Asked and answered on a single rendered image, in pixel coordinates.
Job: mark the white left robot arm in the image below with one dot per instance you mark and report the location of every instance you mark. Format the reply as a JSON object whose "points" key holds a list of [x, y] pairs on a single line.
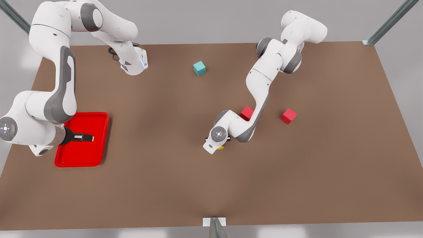
{"points": [[261, 82]]}

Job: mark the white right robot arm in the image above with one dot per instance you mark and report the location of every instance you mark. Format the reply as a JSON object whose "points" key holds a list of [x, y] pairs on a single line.
{"points": [[49, 69]]}

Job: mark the red plastic tray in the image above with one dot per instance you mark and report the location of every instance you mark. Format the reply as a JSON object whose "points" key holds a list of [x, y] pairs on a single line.
{"points": [[89, 145]]}

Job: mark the red cube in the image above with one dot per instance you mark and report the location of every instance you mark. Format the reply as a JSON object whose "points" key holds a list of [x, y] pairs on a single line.
{"points": [[288, 116], [246, 113]]}

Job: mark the teal cube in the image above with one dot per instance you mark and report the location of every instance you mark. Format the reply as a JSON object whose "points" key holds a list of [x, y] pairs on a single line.
{"points": [[199, 68]]}

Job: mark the silver frame post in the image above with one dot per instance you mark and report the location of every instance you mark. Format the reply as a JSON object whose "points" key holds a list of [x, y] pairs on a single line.
{"points": [[390, 23], [215, 228], [15, 16]]}

